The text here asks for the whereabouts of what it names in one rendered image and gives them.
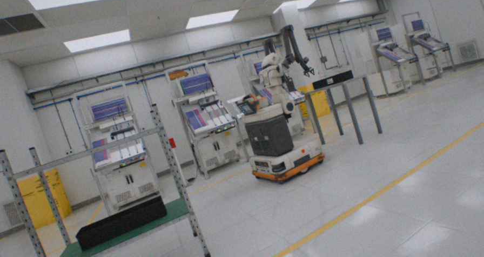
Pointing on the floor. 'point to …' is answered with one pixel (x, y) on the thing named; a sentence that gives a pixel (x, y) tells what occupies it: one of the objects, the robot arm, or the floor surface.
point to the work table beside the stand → (348, 107)
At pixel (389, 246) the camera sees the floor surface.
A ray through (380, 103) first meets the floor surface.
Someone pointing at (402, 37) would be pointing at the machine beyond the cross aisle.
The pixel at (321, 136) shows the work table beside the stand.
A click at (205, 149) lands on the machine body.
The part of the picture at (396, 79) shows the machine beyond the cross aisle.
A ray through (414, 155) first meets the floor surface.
